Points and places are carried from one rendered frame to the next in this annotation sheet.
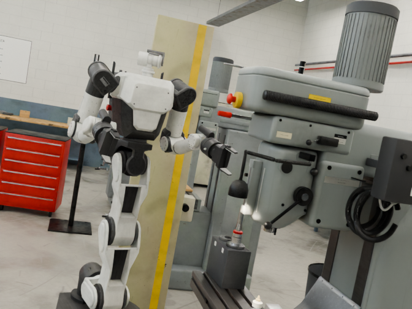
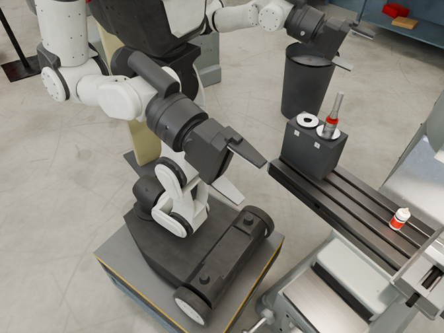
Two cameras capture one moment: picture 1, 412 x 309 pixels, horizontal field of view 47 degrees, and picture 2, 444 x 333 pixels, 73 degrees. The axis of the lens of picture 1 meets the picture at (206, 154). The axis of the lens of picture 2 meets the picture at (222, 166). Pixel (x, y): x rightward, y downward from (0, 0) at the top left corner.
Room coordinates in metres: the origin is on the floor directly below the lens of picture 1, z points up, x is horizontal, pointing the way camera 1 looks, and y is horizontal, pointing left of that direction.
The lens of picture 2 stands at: (1.51, 0.51, 1.86)
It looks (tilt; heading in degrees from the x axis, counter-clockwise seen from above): 46 degrees down; 338
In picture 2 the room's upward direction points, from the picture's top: straight up
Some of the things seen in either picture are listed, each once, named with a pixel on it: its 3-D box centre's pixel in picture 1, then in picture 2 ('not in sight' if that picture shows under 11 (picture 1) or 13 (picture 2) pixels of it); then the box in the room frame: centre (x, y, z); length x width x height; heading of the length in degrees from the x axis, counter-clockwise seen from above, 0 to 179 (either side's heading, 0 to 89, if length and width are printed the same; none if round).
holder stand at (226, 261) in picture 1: (227, 260); (312, 144); (2.25, -0.20, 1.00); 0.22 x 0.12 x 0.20; 20
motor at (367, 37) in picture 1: (364, 48); not in sight; (1.89, -0.54, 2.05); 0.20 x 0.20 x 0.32
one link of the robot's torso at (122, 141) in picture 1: (126, 154); (152, 67); (2.37, 0.39, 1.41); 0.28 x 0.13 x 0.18; 33
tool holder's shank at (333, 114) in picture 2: (240, 219); (336, 106); (2.20, -0.22, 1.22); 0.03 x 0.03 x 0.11
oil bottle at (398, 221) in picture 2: (256, 308); (400, 217); (1.84, -0.31, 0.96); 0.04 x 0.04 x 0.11
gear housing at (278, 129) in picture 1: (299, 132); not in sight; (1.84, -0.34, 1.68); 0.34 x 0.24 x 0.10; 106
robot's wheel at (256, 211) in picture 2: not in sight; (256, 221); (2.27, 0.01, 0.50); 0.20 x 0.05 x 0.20; 33
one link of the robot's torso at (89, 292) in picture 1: (105, 293); (181, 210); (2.36, 0.38, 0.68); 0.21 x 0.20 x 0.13; 33
